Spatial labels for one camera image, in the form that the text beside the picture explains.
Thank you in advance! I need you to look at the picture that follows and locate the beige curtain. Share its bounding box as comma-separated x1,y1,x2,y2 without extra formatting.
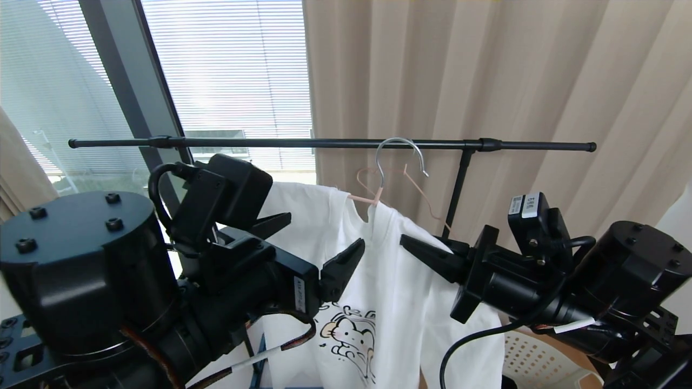
0,105,60,222
303,0,692,330

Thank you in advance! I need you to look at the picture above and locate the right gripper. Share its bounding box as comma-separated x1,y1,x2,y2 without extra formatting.
450,224,644,364

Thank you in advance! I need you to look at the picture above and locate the white laundry basket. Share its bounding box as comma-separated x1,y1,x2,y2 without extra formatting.
500,330,606,389

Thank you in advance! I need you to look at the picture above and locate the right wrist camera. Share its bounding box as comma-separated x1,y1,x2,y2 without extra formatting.
507,192,595,271

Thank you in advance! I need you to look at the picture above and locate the pink clothes hanger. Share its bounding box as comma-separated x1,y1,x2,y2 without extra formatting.
356,162,452,233
348,137,429,207

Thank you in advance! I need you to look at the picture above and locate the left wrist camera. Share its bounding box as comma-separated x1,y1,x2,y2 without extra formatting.
173,153,274,252

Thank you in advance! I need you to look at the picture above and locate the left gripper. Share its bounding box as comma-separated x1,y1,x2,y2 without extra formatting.
178,212,366,369

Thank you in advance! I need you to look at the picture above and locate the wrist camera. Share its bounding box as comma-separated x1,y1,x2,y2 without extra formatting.
507,192,595,271
173,153,274,252

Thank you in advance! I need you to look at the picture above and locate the white printed t-shirt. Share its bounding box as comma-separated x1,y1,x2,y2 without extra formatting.
187,181,506,389

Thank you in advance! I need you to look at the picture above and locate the window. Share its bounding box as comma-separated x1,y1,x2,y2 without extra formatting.
0,0,320,271

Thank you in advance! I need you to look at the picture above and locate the black clothes rack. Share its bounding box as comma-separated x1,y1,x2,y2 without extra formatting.
68,137,597,389

